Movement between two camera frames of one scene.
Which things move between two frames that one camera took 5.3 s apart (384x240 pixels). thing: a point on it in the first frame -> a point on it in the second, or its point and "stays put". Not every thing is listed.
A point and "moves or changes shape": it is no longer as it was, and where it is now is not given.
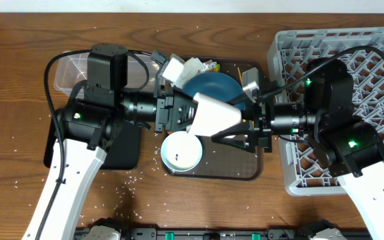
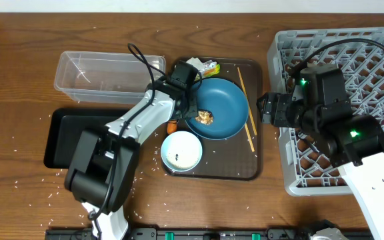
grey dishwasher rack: (375, 57) stays put
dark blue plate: (217, 85) moves or changes shape
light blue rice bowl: (181, 151) stays put
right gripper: (263, 123) -> (272, 109)
